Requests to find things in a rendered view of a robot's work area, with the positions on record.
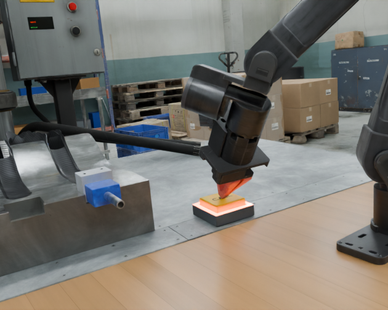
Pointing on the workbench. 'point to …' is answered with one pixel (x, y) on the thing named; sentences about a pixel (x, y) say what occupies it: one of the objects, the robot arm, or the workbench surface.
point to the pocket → (25, 208)
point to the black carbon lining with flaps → (7, 180)
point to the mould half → (60, 210)
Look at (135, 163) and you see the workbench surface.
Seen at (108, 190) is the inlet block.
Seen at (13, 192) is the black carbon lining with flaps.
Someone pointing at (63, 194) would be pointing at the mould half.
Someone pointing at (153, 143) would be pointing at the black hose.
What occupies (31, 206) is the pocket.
